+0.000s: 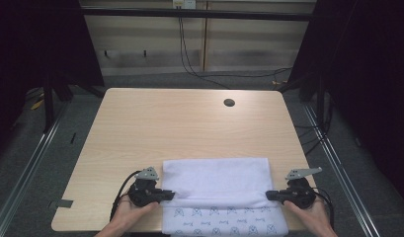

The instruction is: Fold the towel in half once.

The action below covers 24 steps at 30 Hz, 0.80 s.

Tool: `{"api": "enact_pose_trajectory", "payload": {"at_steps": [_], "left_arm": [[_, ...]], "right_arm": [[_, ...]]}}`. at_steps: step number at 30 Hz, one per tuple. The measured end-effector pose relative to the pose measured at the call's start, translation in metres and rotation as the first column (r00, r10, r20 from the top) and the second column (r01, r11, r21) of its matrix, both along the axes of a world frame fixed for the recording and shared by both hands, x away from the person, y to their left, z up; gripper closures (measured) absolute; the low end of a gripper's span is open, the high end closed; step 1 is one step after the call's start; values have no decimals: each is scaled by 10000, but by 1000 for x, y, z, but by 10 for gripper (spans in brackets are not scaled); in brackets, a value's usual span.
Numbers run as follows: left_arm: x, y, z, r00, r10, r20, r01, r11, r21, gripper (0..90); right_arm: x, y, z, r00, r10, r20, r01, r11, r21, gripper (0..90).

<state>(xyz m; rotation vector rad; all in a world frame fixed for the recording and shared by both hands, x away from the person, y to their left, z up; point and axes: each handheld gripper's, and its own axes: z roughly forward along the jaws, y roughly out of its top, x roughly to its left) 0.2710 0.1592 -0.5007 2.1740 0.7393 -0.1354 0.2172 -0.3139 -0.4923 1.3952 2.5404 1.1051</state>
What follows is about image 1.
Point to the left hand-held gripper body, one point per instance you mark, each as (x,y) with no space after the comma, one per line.
(143,194)

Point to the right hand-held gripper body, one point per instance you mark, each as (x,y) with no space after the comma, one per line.
(301,194)

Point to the white towel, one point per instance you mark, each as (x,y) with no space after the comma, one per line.
(216,181)

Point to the person's left hand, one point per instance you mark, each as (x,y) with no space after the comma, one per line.
(133,214)

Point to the person's right hand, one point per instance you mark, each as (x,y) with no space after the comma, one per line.
(314,215)

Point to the grey tape piece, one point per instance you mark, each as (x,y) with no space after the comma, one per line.
(62,203)

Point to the black metal stand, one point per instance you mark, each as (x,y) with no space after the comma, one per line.
(320,105)
(48,105)

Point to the round dark table grommet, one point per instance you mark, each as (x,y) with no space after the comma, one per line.
(229,102)

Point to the dark curtain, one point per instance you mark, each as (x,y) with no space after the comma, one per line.
(31,49)
(370,82)

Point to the yellow floor object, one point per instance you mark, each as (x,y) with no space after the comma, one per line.
(37,104)

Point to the aluminium floor rail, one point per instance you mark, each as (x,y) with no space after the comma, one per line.
(28,168)
(341,158)

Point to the small black wall hook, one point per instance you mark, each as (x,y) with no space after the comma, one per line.
(145,53)
(105,53)

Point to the black horizontal frame bar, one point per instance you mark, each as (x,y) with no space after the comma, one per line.
(196,14)

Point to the white wall socket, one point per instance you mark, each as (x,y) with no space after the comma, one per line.
(184,4)

